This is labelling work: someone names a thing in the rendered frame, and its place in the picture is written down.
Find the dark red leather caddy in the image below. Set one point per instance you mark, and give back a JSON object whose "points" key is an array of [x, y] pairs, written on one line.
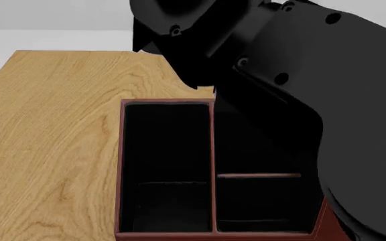
{"points": [[213, 150]]}

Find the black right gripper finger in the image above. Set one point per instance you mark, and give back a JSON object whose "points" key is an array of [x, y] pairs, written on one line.
{"points": [[196, 72], [144, 42]]}

